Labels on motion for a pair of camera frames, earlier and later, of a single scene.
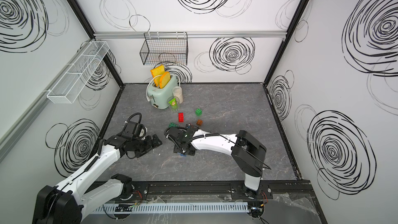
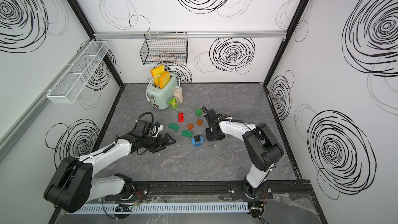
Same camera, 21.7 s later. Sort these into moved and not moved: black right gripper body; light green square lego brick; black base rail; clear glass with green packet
Moved: black right gripper body
Not moved: clear glass with green packet; light green square lego brick; black base rail
